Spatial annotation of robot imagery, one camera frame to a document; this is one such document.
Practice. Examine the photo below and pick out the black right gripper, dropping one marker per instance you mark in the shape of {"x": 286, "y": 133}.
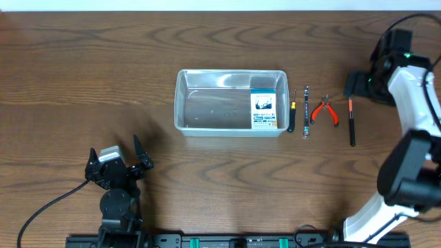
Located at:
{"x": 355, "y": 85}

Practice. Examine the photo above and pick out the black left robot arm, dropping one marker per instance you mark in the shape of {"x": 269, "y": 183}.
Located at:
{"x": 122, "y": 221}

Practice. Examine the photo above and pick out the black yellow screwdriver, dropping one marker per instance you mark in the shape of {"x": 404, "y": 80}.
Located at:
{"x": 292, "y": 114}

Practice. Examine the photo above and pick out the silver combination wrench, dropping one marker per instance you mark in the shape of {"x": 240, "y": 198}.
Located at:
{"x": 306, "y": 112}

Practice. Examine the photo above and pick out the small black handled hammer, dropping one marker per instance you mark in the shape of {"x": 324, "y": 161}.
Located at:
{"x": 352, "y": 137}

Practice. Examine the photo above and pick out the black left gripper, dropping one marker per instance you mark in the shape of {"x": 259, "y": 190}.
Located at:
{"x": 117, "y": 169}

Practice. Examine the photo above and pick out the blue white screwdriver box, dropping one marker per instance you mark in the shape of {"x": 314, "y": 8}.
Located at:
{"x": 263, "y": 109}

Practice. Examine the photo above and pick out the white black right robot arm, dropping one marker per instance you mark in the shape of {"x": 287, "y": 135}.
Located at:
{"x": 405, "y": 188}

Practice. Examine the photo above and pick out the clear plastic container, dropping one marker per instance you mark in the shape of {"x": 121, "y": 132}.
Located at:
{"x": 217, "y": 102}

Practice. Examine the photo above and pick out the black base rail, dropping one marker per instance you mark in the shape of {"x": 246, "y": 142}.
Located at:
{"x": 311, "y": 239}

